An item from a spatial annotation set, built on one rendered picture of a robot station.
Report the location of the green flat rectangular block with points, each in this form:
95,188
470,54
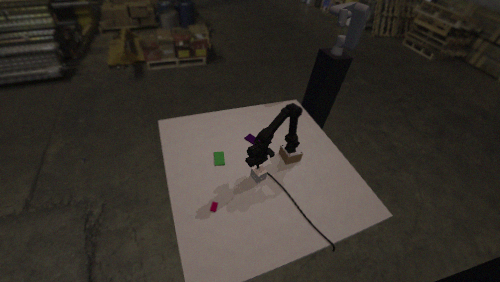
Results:
219,158

